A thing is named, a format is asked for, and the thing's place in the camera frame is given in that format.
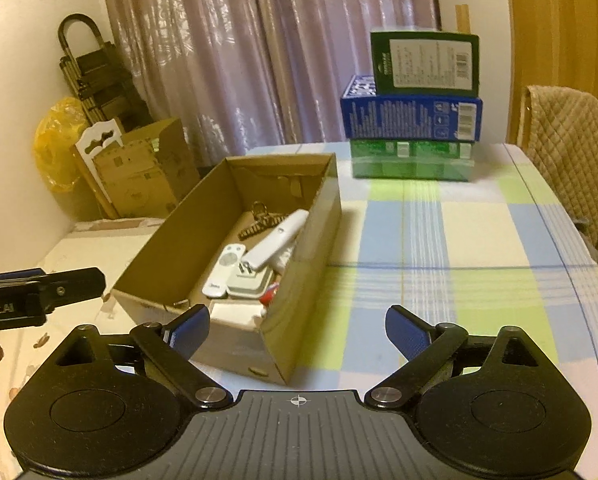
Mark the black folding rack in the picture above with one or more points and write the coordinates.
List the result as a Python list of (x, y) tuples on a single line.
[(99, 85)]

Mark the dark green carton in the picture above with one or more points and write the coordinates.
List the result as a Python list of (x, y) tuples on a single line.
[(424, 62)]

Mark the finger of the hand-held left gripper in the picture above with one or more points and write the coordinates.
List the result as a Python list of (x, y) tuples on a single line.
[(74, 285), (19, 276)]

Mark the light green carton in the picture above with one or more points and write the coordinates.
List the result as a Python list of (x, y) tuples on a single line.
[(409, 160)]

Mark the brown cardboard box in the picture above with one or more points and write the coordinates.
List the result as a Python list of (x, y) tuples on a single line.
[(299, 310)]

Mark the wooden stick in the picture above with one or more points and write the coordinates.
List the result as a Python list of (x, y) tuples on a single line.
[(462, 17)]

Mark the chair with quilted cover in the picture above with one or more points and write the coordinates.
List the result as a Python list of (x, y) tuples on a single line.
[(569, 150)]

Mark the white square night light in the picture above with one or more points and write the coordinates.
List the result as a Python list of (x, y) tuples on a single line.
[(234, 315)]

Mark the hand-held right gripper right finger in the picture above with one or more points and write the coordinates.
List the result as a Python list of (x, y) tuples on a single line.
[(406, 332)]

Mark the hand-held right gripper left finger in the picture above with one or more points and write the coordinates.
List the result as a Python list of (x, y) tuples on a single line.
[(191, 330)]

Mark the blue carton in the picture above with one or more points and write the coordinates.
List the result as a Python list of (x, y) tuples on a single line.
[(404, 120)]

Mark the brown carton with open flap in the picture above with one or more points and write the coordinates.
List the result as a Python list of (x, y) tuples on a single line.
[(174, 155)]

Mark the white plug adapter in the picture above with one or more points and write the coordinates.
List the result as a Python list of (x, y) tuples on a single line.
[(249, 285)]

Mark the white carved board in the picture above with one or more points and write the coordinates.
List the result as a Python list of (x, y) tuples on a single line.
[(96, 137)]

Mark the small white remote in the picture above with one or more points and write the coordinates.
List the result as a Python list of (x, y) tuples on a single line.
[(224, 272)]

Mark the wooden door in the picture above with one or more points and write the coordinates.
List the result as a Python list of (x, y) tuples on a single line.
[(564, 20)]

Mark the long white plastic device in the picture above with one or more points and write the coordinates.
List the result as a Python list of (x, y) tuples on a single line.
[(274, 242)]

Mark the yellow plastic bag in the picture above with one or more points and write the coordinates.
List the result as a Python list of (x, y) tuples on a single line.
[(54, 160)]

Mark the plaid tablecloth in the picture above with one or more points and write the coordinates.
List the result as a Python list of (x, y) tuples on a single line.
[(454, 240)]

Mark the red round toy figure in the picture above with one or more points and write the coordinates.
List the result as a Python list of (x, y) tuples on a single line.
[(271, 296)]

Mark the leopard print hair claw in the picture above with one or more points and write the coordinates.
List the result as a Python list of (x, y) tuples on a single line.
[(254, 227)]

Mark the pink patterned curtain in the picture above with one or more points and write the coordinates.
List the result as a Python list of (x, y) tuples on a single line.
[(254, 50)]

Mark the small brown printed carton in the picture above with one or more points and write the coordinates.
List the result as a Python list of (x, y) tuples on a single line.
[(129, 185)]

